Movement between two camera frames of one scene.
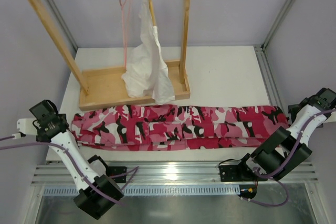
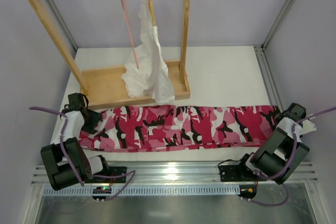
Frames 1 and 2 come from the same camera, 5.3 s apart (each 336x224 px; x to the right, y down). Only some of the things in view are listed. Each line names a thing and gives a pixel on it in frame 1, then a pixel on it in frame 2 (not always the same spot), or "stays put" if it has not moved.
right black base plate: x=238 y=173 stays put
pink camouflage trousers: x=175 y=127 stays put
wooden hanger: x=151 y=6 stays put
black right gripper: x=317 y=100 → x=284 y=114
